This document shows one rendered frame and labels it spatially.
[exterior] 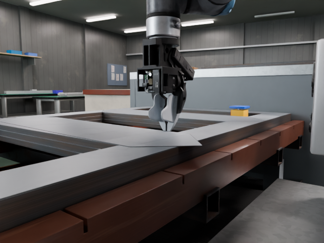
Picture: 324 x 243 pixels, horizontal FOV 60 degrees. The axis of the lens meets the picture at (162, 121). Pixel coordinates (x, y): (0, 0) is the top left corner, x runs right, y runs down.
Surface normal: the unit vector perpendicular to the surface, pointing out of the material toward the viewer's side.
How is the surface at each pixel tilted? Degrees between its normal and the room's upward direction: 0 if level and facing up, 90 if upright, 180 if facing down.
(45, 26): 90
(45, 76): 90
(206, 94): 90
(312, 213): 0
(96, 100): 90
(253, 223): 0
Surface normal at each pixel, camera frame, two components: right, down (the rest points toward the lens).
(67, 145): -0.60, 0.09
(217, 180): 0.80, 0.07
